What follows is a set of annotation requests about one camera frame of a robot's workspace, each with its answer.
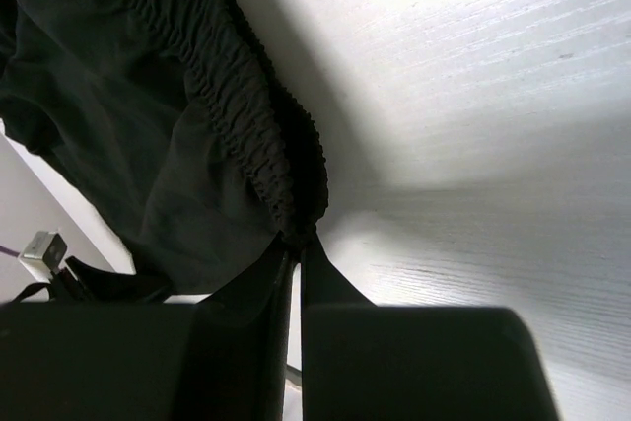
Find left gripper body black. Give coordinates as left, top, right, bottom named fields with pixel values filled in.
left=11, top=256, right=171, bottom=304

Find black shorts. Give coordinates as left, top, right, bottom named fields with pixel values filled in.
left=1, top=0, right=328, bottom=294

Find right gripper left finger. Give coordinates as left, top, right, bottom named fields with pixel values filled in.
left=196, top=237, right=293, bottom=330

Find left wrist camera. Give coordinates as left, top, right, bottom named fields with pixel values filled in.
left=18, top=231, right=68, bottom=282

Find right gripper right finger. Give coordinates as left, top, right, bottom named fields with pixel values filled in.
left=300, top=236, right=375, bottom=308

